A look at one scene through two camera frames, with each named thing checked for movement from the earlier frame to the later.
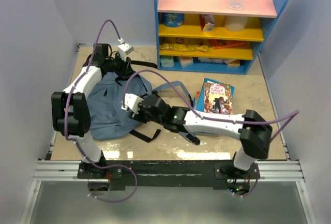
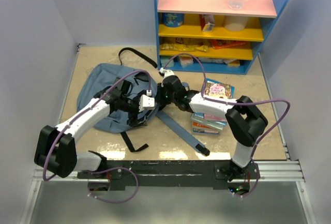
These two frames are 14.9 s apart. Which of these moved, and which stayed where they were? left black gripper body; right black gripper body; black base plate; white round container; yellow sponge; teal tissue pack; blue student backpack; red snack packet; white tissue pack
Moved: blue student backpack; left black gripper body; right black gripper body
Stayed: white tissue pack; teal tissue pack; red snack packet; yellow sponge; white round container; black base plate
